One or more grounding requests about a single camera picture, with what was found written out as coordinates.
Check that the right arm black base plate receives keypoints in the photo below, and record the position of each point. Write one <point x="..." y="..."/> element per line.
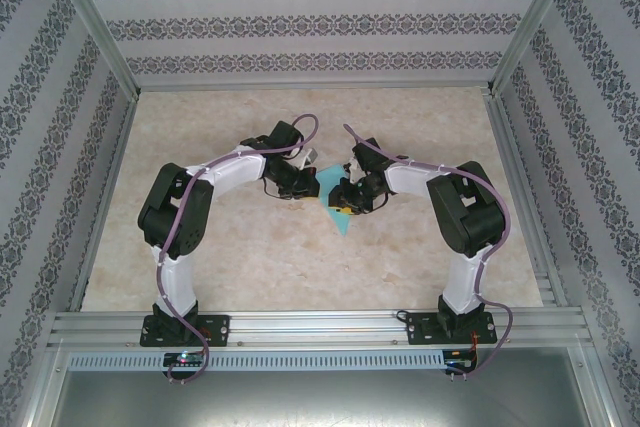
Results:
<point x="420" y="329"/>

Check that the aluminium frame post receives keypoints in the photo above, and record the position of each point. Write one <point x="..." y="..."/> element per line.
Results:
<point x="532" y="22"/>
<point x="98" y="22"/>

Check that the grey sheet metal panel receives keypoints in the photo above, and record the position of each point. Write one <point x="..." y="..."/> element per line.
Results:
<point x="320" y="397"/>

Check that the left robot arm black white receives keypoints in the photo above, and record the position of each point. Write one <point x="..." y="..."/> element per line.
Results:
<point x="175" y="212"/>

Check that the light blue paper sheet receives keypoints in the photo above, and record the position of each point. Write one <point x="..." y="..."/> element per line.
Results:
<point x="329" y="179"/>

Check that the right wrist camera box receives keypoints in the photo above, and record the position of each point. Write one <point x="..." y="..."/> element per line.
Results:
<point x="354" y="172"/>

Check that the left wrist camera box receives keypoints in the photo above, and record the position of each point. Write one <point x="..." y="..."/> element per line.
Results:
<point x="310" y="157"/>

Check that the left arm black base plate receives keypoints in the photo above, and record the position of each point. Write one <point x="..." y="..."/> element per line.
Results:
<point x="220" y="329"/>

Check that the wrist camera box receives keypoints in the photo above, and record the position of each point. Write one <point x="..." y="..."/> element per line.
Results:
<point x="354" y="172"/>
<point x="310" y="157"/>

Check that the aluminium mounting rail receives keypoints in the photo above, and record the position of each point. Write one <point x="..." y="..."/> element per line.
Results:
<point x="320" y="327"/>

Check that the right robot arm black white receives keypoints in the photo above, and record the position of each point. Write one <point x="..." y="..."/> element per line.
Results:
<point x="470" y="217"/>

